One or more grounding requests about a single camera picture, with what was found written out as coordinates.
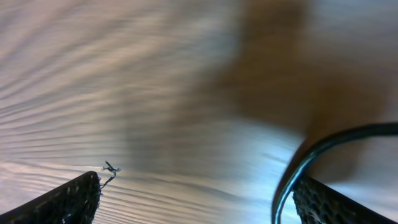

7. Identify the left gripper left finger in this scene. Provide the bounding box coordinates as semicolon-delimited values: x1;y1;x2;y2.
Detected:
1;171;101;224

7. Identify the black usb cable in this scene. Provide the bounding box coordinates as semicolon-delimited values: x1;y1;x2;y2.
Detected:
271;121;398;224

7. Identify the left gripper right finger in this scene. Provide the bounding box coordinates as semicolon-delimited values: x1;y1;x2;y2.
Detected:
293;176;395;224

